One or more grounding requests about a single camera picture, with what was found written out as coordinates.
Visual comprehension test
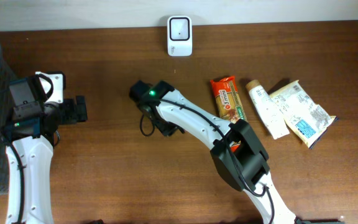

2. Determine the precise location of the orange pasta packet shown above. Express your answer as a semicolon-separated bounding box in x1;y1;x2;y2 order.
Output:
209;75;249;153

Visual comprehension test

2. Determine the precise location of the white tube with tan cap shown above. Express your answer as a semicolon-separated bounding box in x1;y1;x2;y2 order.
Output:
246;80;290;139

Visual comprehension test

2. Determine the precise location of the yellow snack bag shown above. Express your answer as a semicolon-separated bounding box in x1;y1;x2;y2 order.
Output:
270;80;337;149

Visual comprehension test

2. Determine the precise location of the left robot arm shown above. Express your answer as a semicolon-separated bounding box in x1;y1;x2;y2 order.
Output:
1;72;88;223

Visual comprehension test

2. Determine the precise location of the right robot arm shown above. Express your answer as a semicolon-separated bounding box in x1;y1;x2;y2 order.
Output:
129;80;301;223

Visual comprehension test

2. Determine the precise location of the white barcode scanner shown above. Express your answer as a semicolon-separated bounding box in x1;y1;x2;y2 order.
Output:
167;16;193;57

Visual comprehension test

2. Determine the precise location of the black left camera cable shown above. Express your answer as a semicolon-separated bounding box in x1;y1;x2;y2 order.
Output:
0;73;60;224

